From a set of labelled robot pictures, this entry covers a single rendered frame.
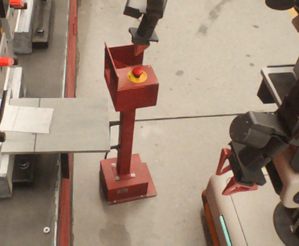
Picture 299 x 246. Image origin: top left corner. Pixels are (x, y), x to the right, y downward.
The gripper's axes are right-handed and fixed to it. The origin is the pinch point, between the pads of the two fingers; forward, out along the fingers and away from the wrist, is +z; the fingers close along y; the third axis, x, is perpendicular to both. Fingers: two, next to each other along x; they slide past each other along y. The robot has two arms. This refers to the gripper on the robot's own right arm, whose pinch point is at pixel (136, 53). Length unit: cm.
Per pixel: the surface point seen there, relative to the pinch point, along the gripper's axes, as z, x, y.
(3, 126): -7, 43, 52
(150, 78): 1.4, 12.2, -2.7
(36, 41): -0.3, -1.4, 37.4
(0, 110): -6, 37, 53
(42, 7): -1.5, -21.0, 33.1
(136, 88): 4.0, 15.4, 3.2
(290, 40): 42, -82, -157
